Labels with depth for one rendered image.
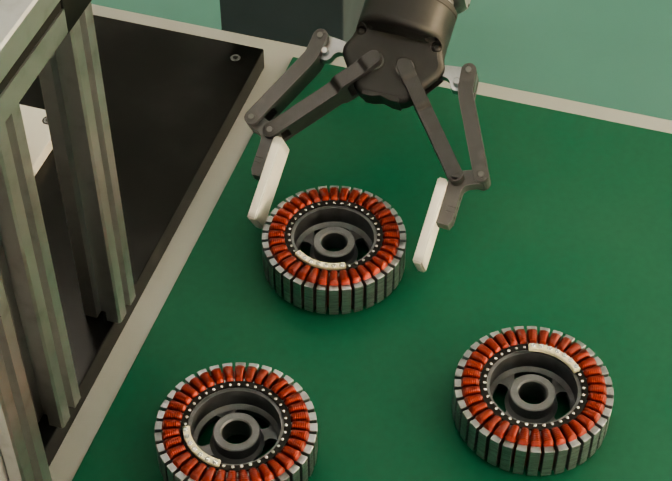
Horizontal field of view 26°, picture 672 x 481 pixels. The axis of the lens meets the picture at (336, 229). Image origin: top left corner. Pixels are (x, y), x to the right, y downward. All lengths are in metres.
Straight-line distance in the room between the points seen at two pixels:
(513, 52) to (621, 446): 1.55
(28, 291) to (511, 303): 0.39
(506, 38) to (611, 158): 1.33
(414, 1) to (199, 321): 0.30
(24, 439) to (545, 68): 1.69
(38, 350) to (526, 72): 1.63
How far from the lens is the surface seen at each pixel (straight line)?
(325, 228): 1.14
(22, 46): 0.81
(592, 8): 2.66
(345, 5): 1.89
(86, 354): 1.08
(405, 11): 1.15
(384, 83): 1.16
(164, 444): 1.01
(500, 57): 2.53
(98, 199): 1.00
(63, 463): 1.05
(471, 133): 1.14
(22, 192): 0.90
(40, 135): 1.23
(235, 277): 1.14
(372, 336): 1.10
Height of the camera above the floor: 1.60
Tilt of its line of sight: 46 degrees down
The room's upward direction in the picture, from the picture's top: straight up
